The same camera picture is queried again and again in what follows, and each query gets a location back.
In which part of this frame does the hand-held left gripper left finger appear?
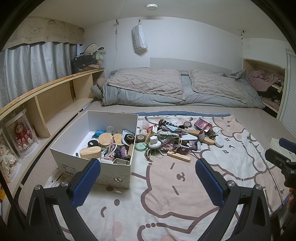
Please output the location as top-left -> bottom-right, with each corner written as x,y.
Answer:
24,158 -> 109,241

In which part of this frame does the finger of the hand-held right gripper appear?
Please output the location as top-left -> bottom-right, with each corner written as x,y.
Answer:
265,148 -> 292,169
279,138 -> 296,154

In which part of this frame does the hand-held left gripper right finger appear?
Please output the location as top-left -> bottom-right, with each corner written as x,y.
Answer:
195,158 -> 273,241

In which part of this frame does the white remote control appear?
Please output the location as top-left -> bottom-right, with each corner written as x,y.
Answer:
179,134 -> 198,142

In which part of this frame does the white cardboard shoe box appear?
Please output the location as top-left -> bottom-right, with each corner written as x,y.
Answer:
49,110 -> 139,189

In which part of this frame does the oval wooden box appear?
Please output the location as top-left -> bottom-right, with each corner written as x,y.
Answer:
79,147 -> 102,159

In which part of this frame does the long wooden stick block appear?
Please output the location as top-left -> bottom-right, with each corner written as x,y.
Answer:
167,152 -> 191,163

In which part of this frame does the purple white crocheted piece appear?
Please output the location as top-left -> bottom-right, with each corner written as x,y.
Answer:
187,140 -> 202,151

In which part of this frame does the orange green knitted ornament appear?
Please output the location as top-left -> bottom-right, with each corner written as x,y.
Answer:
208,129 -> 223,140

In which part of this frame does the dark crocheted piece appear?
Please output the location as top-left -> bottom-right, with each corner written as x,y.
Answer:
166,143 -> 188,154

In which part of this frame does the large round wooden lid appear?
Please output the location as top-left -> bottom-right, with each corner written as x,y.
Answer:
98,132 -> 115,147

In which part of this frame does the printed cartoon blanket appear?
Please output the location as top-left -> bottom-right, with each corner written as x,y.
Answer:
50,112 -> 284,241

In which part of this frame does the white louvred door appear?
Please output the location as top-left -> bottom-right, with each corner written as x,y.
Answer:
278,48 -> 296,138

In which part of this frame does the dark clothes pile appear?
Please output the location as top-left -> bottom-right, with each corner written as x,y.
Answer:
256,85 -> 285,105

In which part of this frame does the upright wooden block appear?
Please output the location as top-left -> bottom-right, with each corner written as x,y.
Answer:
126,143 -> 135,161

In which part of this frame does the black gold tape roll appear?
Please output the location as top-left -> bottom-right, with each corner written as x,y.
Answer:
121,134 -> 136,145

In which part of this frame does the red card box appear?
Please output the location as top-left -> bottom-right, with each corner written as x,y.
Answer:
194,118 -> 213,130

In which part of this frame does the purple wallet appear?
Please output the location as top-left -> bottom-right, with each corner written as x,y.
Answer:
162,127 -> 185,136

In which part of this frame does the blue green crocheted pouch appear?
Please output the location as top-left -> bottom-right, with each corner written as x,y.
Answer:
157,130 -> 180,142

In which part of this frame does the pink clothes pile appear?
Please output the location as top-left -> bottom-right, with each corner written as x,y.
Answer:
248,69 -> 285,92

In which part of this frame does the dark spiral hair clip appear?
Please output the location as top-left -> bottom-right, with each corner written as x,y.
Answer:
158,119 -> 172,130

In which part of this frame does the clear case with red doll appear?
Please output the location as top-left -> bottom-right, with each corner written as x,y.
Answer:
4,111 -> 39,158

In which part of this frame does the clear case with white doll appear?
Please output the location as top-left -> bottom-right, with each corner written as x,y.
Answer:
0,129 -> 19,184

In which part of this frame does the wooden shelf unit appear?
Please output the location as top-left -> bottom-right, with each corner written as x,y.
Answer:
0,67 -> 106,163

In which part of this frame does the beige knitted blanket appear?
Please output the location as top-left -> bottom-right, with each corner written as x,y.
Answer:
187,69 -> 249,105
107,68 -> 187,101

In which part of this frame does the grey duvet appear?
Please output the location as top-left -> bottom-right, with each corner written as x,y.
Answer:
90,68 -> 266,109

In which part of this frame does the black bag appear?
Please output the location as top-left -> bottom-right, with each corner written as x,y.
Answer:
70,54 -> 100,75

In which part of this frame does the grey curtain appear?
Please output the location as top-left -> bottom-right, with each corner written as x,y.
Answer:
0,43 -> 78,108

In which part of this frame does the pale crochet doll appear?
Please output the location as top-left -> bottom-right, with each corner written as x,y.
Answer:
94,49 -> 107,62

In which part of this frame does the white cap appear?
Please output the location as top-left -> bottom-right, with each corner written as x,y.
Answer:
83,43 -> 105,56

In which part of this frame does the beige printed valance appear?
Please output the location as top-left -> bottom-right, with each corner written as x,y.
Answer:
5,17 -> 85,50

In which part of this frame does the white hanging bag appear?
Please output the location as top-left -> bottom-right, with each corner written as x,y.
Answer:
132,23 -> 149,50

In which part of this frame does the pink cable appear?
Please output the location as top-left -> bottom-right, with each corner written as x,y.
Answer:
100,137 -> 119,161

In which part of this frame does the cream rubber strap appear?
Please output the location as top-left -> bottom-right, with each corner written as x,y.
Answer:
146,148 -> 163,161

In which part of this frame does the white wall cable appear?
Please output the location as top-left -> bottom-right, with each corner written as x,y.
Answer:
114,19 -> 120,70

